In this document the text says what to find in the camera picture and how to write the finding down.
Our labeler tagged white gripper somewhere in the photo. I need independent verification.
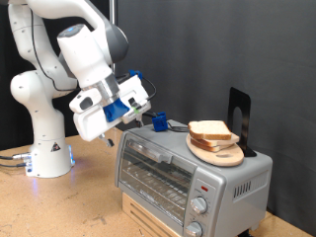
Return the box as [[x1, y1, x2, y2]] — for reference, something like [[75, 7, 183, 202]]
[[68, 87, 145, 148]]

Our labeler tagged metal spatula with blue block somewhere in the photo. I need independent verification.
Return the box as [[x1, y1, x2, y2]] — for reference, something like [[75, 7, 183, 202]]
[[142, 111, 191, 133]]

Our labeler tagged silver oven knob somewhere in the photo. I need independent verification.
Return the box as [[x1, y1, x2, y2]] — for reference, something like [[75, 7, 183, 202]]
[[185, 221, 203, 237], [191, 196, 208, 215]]

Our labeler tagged silver toaster oven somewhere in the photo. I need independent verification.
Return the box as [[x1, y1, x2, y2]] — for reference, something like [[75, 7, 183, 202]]
[[115, 118, 274, 237]]

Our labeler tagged thick bread slice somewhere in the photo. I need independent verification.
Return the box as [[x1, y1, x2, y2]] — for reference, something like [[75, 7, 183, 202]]
[[188, 119, 233, 141]]

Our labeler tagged thin bread slice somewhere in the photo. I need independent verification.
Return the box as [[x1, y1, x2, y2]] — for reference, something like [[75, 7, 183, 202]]
[[190, 139, 235, 153]]

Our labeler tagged round wooden cutting board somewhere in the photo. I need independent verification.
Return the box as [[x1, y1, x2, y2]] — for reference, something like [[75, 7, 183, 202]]
[[185, 132, 245, 168]]

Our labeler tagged grey backdrop curtain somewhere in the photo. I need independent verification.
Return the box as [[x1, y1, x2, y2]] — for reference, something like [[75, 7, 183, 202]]
[[116, 0, 316, 236]]

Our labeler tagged black backdrop curtain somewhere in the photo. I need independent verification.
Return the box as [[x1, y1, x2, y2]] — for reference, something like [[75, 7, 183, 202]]
[[0, 0, 113, 151]]

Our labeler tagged metal pole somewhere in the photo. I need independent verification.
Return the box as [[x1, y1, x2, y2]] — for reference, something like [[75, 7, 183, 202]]
[[109, 0, 118, 75]]

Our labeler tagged black metal bookend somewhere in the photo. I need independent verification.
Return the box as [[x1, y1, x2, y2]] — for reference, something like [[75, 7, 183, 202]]
[[226, 86, 258, 158]]

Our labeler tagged blue printed mount bracket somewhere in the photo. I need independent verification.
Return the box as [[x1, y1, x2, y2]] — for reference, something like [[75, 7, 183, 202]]
[[103, 98, 131, 123]]

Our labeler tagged wire oven rack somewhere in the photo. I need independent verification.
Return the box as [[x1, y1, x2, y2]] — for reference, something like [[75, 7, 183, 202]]
[[119, 157, 194, 218]]

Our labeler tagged black camera cable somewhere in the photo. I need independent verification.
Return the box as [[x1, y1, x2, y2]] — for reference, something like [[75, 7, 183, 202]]
[[30, 9, 158, 102]]

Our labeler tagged robot base cable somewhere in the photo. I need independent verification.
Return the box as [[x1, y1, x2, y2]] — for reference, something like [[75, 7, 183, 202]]
[[0, 161, 28, 169], [0, 152, 32, 162]]

